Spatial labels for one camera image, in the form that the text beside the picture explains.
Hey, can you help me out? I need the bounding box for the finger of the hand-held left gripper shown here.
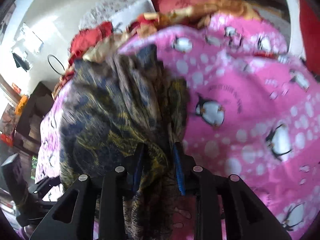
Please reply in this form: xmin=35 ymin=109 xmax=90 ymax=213
xmin=31 ymin=176 xmax=63 ymax=198

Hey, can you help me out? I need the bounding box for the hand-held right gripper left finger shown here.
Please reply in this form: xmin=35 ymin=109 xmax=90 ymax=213
xmin=30 ymin=143 xmax=146 ymax=240

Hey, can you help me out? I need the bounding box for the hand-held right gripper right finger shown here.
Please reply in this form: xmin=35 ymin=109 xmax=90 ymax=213
xmin=173 ymin=142 xmax=292 ymax=240

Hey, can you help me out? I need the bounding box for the dark blue yellow patterned garment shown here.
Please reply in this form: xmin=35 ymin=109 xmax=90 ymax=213
xmin=59 ymin=44 xmax=190 ymax=240

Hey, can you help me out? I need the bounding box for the dark wooden shelf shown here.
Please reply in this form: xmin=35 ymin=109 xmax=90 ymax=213
xmin=14 ymin=81 xmax=57 ymax=153

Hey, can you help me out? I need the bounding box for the orange bag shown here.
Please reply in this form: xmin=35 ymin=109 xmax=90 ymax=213
xmin=15 ymin=94 xmax=29 ymax=117

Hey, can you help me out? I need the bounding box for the pink penguin print blanket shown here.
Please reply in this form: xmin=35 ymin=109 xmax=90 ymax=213
xmin=35 ymin=14 xmax=320 ymax=240

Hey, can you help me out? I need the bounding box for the black hoop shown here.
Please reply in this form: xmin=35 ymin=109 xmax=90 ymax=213
xmin=47 ymin=54 xmax=65 ymax=75

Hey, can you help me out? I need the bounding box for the small red frilled cushion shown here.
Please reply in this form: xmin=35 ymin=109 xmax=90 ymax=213
xmin=69 ymin=21 xmax=113 ymax=58

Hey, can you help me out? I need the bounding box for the white pillow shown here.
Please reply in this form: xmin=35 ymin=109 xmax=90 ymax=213
xmin=110 ymin=0 xmax=157 ymax=28

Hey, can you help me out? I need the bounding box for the large red heart-shaped cushion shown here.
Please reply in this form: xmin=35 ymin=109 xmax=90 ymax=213
xmin=151 ymin=0 xmax=223 ymax=13

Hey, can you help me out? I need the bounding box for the gold and red satin quilt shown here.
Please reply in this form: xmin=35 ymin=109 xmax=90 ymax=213
xmin=52 ymin=0 xmax=260 ymax=98

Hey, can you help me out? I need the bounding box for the floral bedsheet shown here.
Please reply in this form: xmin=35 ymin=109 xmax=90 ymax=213
xmin=255 ymin=5 xmax=292 ymax=45

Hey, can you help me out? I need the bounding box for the red hanging cloth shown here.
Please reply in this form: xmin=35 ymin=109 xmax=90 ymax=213
xmin=299 ymin=0 xmax=320 ymax=74

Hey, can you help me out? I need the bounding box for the white hanging cloth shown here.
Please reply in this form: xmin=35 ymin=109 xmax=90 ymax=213
xmin=276 ymin=0 xmax=308 ymax=63

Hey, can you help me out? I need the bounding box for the black wall item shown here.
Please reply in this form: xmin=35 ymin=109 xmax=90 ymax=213
xmin=12 ymin=52 xmax=30 ymax=71

